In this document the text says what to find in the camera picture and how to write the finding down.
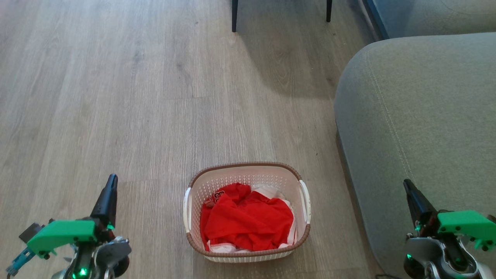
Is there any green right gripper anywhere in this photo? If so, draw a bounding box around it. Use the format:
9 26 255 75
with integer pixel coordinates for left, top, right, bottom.
403 179 496 251

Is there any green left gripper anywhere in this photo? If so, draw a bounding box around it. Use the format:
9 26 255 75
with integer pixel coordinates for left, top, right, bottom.
26 174 119 259

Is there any white laundry basket brown rim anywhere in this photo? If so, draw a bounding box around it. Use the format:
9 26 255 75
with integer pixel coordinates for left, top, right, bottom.
183 162 312 263

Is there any grey fabric sofa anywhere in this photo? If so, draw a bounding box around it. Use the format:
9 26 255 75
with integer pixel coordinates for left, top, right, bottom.
334 32 496 279

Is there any red garment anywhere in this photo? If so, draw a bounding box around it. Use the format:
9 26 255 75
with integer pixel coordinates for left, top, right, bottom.
200 183 295 251

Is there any white garment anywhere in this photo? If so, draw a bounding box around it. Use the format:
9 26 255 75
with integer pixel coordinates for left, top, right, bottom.
207 184 298 254

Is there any grey sofa section blue base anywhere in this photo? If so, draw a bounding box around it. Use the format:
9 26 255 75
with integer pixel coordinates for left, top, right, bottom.
362 0 496 40

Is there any teal left camera cable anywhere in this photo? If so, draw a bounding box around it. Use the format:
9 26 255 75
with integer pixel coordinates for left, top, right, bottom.
5 247 36 277

